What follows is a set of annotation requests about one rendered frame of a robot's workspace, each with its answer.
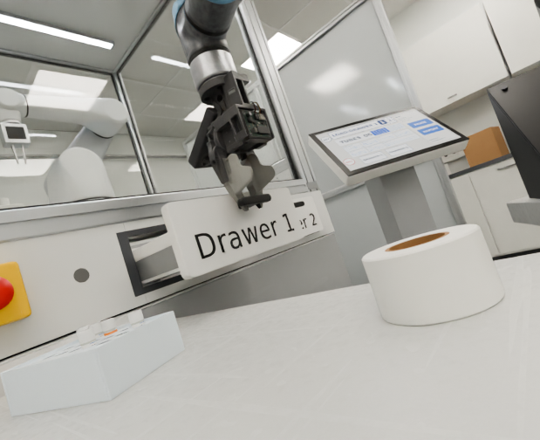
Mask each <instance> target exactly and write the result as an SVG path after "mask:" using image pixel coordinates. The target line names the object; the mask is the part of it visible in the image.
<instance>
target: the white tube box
mask: <svg viewBox="0 0 540 440"><path fill-rule="evenodd" d="M144 323H145V324H143V325H141V326H139V327H135V328H132V326H131V324H130V323H128V324H125V325H122V326H119V327H117V328H116V329H117V330H118V331H117V332H115V333H111V334H109V335H107V336H105V335H103V336H100V337H98V338H96V343H97V344H95V345H93V346H90V347H87V348H84V349H82V347H81V346H80V344H79V340H75V341H73V342H71V343H68V344H66V345H64V346H62V347H59V348H56V349H54V350H52V351H50V352H48V353H46V354H42V355H40V356H38V357H36V358H34V359H32V360H29V361H27V362H24V363H22V364H20V365H17V366H15V367H14V368H10V369H8V370H5V371H3V372H2V373H0V375H1V379H2V383H3V388H4V392H5V395H6V399H7V402H8V405H9V409H10V414H11V416H21V415H27V414H32V413H38V412H43V411H48V410H54V409H63V408H69V407H75V406H80V405H86V404H91V403H96V402H106V401H111V400H112V399H114V398H115V397H117V396H118V395H120V394H121V393H123V392H124V391H126V390H127V389H129V388H130V387H132V386H133V385H134V384H135V383H137V382H139V381H140V380H142V379H143V378H144V377H146V376H147V375H149V374H151V373H152V372H154V371H155V369H157V368H159V367H160V366H162V365H163V364H165V363H166V362H168V361H169V360H171V359H172V358H174V357H175V356H176V355H177V354H179V353H180V352H182V351H183V350H185V347H184V344H183V341H182V338H181V334H180V330H179V327H178V325H177V322H176V318H175V316H174V311H171V312H167V313H162V314H159V315H156V316H153V317H150V318H146V319H144Z"/></svg>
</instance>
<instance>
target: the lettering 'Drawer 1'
mask: <svg viewBox="0 0 540 440"><path fill-rule="evenodd" d="M282 216H283V217H286V220H287V222H288V225H289V227H290V229H289V230H288V232H290V231H293V230H294V228H293V229H292V228H291V225H290V222H289V219H288V217H287V214H286V213H285V214H283V215H282ZM274 223H276V221H273V223H272V222H270V224H271V227H272V229H273V232H274V235H275V236H276V235H277V234H276V232H275V229H274ZM263 226H266V227H267V230H262V227H263ZM254 230H255V236H256V237H255V236H254V234H253V233H252V231H251V229H250V228H248V235H249V238H248V237H247V236H246V234H245V232H244V230H243V229H242V230H241V231H242V233H243V235H244V236H245V238H246V240H247V242H248V243H249V244H251V240H250V233H251V235H252V237H253V238H254V240H255V241H256V242H258V240H257V234H256V226H254ZM269 230H270V228H269V226H268V225H267V224H266V223H262V224H261V225H260V232H261V235H262V237H263V238H265V239H269V238H271V235H269V236H268V237H266V236H265V235H264V234H263V232H266V231H269ZM249 232H250V233H249ZM231 234H236V235H237V237H234V238H232V239H231V240H230V244H231V247H232V248H233V249H238V248H239V247H240V246H241V247H243V245H242V242H241V239H240V237H239V235H238V233H237V232H236V231H231V232H230V233H229V236H230V235H231ZM201 236H206V237H208V238H209V239H210V241H211V243H212V246H213V250H212V252H211V253H209V254H208V255H205V256H204V254H203V251H202V247H201V244H200V241H199V238H198V237H201ZM224 236H225V237H226V235H225V233H223V234H221V236H220V235H219V236H217V237H218V240H219V243H220V246H221V248H222V252H225V250H224V248H223V245H222V237H224ZM236 239H238V242H239V244H238V246H234V245H233V241H234V240H236ZM195 240H196V242H197V245H198V248H199V251H200V253H201V257H202V259H204V258H208V257H211V256H212V255H213V254H214V253H215V241H214V239H213V238H212V237H211V236H210V235H209V234H208V233H201V234H196V235H195Z"/></svg>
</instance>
